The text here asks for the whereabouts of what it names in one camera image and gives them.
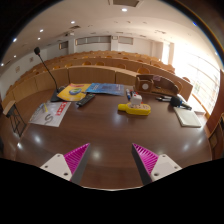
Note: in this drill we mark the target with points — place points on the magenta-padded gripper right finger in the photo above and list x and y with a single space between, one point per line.
146 160

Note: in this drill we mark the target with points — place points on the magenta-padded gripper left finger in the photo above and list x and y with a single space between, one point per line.
76 159

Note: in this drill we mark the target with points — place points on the white charger block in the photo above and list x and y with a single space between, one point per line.
136 99

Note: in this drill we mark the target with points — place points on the yellow power strip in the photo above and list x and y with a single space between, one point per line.
140 110

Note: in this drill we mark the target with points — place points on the white sheet with red print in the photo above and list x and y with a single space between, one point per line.
46 115

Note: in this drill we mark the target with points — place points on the white notebook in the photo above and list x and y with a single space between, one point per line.
187 117

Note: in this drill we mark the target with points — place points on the black remote control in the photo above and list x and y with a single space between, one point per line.
85 100

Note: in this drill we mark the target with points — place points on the black marker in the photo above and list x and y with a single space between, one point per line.
164 97

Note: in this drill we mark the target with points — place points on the black handheld microphone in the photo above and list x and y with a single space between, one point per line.
175 101

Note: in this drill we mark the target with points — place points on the yellow book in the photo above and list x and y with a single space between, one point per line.
71 93

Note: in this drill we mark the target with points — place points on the black gooseneck microphone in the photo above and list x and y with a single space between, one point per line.
56 96

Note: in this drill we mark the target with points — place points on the blue marker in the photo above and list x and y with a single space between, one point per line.
128 94

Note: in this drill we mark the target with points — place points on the wooden shelf unit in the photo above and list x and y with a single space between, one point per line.
217 140

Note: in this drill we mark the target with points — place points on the wooden desk organizer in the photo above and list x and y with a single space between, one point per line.
146 86

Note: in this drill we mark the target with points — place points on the blue booklet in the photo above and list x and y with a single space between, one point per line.
105 88

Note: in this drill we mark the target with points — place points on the black-framed wooden stand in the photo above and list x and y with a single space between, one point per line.
10 108

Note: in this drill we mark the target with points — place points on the large window with railing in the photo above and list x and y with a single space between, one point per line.
196 73

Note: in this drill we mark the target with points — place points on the rows of wooden lecture seats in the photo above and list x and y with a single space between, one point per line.
100 61

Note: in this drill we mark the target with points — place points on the ceiling projector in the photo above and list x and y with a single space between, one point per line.
69 33

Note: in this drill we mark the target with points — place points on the round ceiling lights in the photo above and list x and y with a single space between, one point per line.
124 9

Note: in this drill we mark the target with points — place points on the large square ceiling vent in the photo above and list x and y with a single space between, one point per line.
126 2

